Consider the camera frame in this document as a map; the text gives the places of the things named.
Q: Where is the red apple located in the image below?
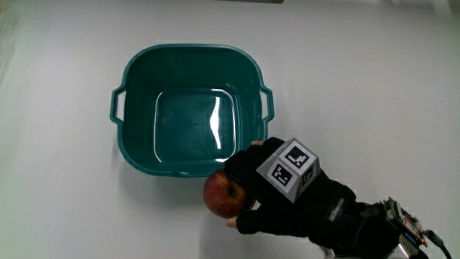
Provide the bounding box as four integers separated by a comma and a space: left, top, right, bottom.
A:
203, 168, 257, 219

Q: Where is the green plastic basin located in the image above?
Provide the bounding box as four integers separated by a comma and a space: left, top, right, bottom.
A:
109, 43, 276, 178

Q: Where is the person's right forearm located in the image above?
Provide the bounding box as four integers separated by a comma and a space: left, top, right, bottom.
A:
332, 201, 427, 259

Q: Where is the black cable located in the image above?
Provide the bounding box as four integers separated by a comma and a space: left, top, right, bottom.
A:
425, 230, 454, 259

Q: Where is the white desk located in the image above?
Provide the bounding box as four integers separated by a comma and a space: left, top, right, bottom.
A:
0, 0, 460, 259

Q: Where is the person's right hand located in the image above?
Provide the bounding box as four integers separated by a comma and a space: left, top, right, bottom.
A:
224, 137, 362, 250

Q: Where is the wrist-mounted circuit board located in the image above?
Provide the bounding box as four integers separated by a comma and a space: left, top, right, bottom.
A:
382, 196, 429, 249

